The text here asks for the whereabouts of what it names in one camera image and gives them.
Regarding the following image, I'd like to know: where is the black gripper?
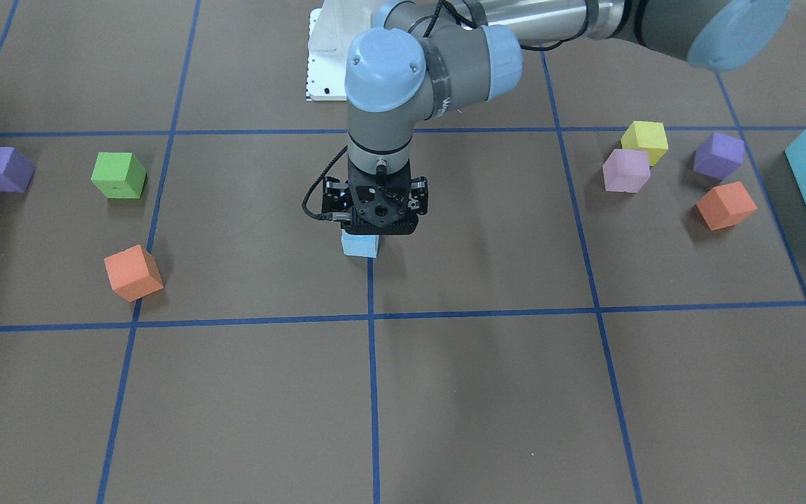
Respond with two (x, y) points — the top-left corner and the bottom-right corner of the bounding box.
(324, 162), (429, 236)

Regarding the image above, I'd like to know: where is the light blue block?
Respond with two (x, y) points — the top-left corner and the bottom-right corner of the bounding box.
(340, 230), (380, 258)

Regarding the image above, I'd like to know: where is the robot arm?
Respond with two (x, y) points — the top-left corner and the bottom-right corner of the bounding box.
(302, 1), (790, 235)

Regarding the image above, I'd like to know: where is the light pink foam block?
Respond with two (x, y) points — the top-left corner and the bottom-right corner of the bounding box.
(602, 148), (651, 194)

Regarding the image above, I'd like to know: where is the orange foam block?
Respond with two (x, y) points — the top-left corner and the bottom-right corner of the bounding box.
(104, 244), (165, 302)
(696, 181), (758, 230)

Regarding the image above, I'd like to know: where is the yellow foam block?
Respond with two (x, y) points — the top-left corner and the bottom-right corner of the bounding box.
(620, 120), (669, 167)

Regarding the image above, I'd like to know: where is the green foam block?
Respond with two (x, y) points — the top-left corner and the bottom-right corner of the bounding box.
(90, 152), (147, 199)

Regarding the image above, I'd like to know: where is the purple foam block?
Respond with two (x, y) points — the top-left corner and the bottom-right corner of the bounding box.
(0, 146), (36, 193)
(692, 132), (746, 181)

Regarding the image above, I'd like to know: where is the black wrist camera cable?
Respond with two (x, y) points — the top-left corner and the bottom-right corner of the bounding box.
(302, 146), (349, 223)

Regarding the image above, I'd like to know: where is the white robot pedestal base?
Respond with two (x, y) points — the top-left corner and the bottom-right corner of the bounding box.
(305, 1), (349, 102)

